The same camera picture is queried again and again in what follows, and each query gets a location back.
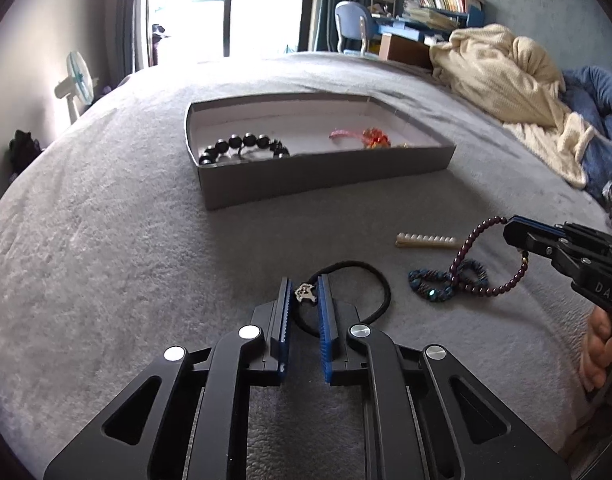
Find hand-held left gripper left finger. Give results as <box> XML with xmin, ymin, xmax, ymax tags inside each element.
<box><xmin>43</xmin><ymin>276</ymin><xmax>293</xmax><ymax>480</ymax></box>

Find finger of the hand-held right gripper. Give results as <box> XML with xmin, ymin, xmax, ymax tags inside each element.
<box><xmin>508</xmin><ymin>215</ymin><xmax>568</xmax><ymax>237</ymax></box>
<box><xmin>503</xmin><ymin>222</ymin><xmax>563</xmax><ymax>261</ymax></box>

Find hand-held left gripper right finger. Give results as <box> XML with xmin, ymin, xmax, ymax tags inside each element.
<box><xmin>317</xmin><ymin>274</ymin><xmax>572</xmax><ymax>480</ymax></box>

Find purple small bead bracelet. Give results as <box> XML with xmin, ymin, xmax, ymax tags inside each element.
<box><xmin>448</xmin><ymin>216</ymin><xmax>529</xmax><ymax>298</ymax></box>

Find black hair tie with charm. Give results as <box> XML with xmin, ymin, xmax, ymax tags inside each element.
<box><xmin>291</xmin><ymin>260</ymin><xmax>392</xmax><ymax>338</ymax></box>

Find grey cardboard box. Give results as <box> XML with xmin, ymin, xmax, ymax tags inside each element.
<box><xmin>186</xmin><ymin>91</ymin><xmax>458</xmax><ymax>211</ymax></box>

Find large black bead bracelet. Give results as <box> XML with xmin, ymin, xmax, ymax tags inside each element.
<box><xmin>198</xmin><ymin>132</ymin><xmax>291</xmax><ymax>167</ymax></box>

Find gold and red jewelry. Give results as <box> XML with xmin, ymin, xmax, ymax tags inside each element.
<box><xmin>361</xmin><ymin>128</ymin><xmax>412</xmax><ymax>151</ymax></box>

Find person's right hand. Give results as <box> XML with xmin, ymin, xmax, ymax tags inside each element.
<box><xmin>580</xmin><ymin>305</ymin><xmax>612</xmax><ymax>393</ymax></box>

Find pearl hair clip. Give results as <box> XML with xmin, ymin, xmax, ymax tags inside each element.
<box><xmin>396</xmin><ymin>232</ymin><xmax>458</xmax><ymax>249</ymax></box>

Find blue duvet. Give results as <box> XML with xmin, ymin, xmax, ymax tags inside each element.
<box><xmin>561</xmin><ymin>66</ymin><xmax>612</xmax><ymax>203</ymax></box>

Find cream blanket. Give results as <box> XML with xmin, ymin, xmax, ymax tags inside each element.
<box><xmin>430</xmin><ymin>24</ymin><xmax>607</xmax><ymax>190</ymax></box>

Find blue and wooden desk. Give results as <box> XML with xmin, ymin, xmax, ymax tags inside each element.
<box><xmin>376</xmin><ymin>2</ymin><xmax>484</xmax><ymax>70</ymax></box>

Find row of books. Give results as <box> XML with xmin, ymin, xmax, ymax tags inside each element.
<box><xmin>403</xmin><ymin>0</ymin><xmax>484</xmax><ymax>31</ymax></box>

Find blue desk chair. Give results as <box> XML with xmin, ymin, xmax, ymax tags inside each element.
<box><xmin>334</xmin><ymin>1</ymin><xmax>379</xmax><ymax>56</ymax></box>

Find black and white figure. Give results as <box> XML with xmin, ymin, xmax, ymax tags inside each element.
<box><xmin>152</xmin><ymin>24</ymin><xmax>170</xmax><ymax>66</ymax></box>

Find blue curtain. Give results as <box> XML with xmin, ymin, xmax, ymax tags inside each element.
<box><xmin>311</xmin><ymin>0</ymin><xmax>359</xmax><ymax>53</ymax></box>

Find dark bundle on floor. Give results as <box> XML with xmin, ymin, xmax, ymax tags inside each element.
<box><xmin>8</xmin><ymin>130</ymin><xmax>48</xmax><ymax>177</ymax></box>

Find white standing fan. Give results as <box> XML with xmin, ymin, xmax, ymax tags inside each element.
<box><xmin>54</xmin><ymin>51</ymin><xmax>100</xmax><ymax>126</ymax></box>

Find glass balcony door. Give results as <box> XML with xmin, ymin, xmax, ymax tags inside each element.
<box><xmin>146</xmin><ymin>0</ymin><xmax>309</xmax><ymax>67</ymax></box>

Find dark curtain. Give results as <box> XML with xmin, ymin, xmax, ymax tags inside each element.
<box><xmin>113</xmin><ymin>0</ymin><xmax>152</xmax><ymax>78</ymax></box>

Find blue beaded bracelet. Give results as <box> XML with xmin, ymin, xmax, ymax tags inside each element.
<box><xmin>408</xmin><ymin>259</ymin><xmax>489</xmax><ymax>304</ymax></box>

